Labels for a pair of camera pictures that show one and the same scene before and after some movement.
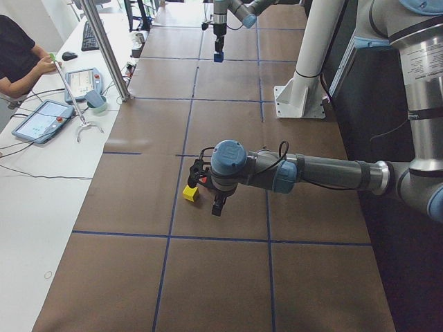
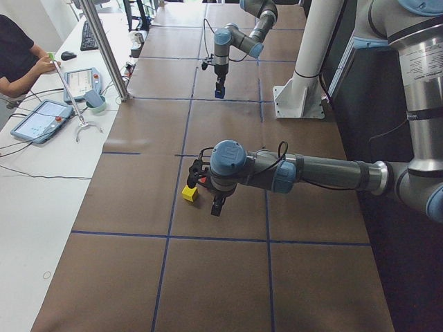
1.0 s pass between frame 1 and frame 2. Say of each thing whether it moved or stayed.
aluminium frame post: stayed
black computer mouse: stayed
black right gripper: moved
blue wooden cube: moved
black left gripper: stayed
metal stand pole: stayed
